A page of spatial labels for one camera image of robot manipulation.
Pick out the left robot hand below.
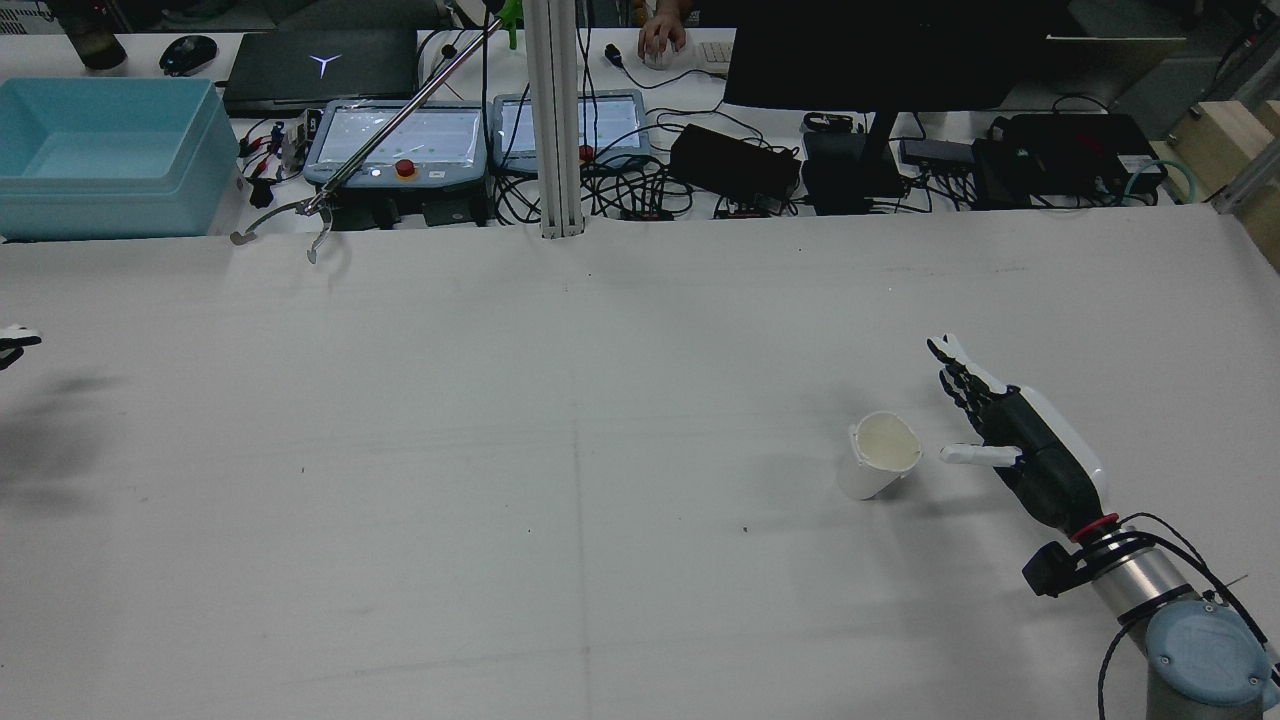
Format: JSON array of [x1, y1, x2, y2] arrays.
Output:
[[0, 325, 44, 371]]

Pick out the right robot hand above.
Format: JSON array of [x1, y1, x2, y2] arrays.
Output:
[[925, 333, 1108, 536]]

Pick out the bystander bare hand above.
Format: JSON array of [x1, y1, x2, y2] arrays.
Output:
[[638, 0, 693, 59]]

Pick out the white paper cup torn rim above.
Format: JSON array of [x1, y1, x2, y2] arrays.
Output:
[[837, 410, 923, 502]]

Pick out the grey teach pendant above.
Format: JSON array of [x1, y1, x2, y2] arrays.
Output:
[[302, 98, 491, 193], [491, 89, 652, 177]]

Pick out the aluminium profile column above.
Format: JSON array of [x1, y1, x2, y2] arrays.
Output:
[[521, 0, 585, 240]]

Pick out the black power brick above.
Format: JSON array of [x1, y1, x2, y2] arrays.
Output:
[[668, 123, 802, 202]]

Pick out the light blue plastic bin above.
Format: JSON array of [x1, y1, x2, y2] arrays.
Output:
[[0, 77, 242, 242]]

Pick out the black monitor with stand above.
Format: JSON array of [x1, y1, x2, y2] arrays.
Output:
[[722, 0, 1067, 216]]

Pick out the grey usb hub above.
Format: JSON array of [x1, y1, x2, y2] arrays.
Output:
[[898, 137, 977, 167]]

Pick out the black electronics box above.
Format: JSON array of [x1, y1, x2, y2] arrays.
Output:
[[973, 112, 1168, 210]]

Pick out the dark bottle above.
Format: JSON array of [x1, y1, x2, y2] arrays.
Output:
[[48, 0, 129, 72]]

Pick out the red black clip leads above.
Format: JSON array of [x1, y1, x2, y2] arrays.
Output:
[[238, 115, 301, 186]]

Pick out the black computer mouse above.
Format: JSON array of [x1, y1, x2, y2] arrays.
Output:
[[159, 34, 220, 78]]

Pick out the black laptop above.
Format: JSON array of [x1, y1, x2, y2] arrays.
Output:
[[221, 27, 421, 118]]

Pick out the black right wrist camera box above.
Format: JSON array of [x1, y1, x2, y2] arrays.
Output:
[[1022, 541, 1089, 599]]

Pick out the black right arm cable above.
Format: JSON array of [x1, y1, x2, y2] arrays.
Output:
[[1098, 513, 1256, 720]]

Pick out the metal reacher grabber green handle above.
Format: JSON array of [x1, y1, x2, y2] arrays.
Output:
[[229, 0, 525, 267]]

